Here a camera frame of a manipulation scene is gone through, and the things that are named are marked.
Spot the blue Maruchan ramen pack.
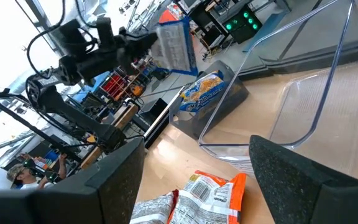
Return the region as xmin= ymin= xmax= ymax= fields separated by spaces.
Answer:
xmin=178 ymin=70 xmax=226 ymax=113
xmin=150 ymin=17 xmax=199 ymax=77

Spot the black computer with green lights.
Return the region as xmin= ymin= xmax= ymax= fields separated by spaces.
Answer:
xmin=216 ymin=0 xmax=264 ymax=44

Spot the person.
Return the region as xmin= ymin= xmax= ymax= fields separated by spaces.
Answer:
xmin=6 ymin=152 xmax=68 ymax=190

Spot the silver snack bag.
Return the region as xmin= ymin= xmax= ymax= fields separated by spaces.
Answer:
xmin=129 ymin=189 xmax=180 ymax=224

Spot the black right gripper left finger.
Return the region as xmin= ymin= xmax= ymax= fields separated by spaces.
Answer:
xmin=0 ymin=136 xmax=145 ymax=224

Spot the clear plastic bin with label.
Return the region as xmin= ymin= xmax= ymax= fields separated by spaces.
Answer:
xmin=197 ymin=0 xmax=358 ymax=178

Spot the orange Maruchan ramen pack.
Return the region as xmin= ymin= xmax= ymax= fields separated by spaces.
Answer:
xmin=166 ymin=169 xmax=248 ymax=224

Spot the red bin shelf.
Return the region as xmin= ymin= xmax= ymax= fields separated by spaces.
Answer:
xmin=100 ymin=73 xmax=129 ymax=100

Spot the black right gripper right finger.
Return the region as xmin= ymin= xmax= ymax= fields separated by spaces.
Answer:
xmin=249 ymin=134 xmax=358 ymax=224

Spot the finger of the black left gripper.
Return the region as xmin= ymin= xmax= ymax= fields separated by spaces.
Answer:
xmin=119 ymin=49 xmax=149 ymax=74
xmin=126 ymin=30 xmax=159 ymax=47

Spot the dark smoked plastic bin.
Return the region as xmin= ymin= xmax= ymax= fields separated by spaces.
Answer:
xmin=168 ymin=59 xmax=250 ymax=141

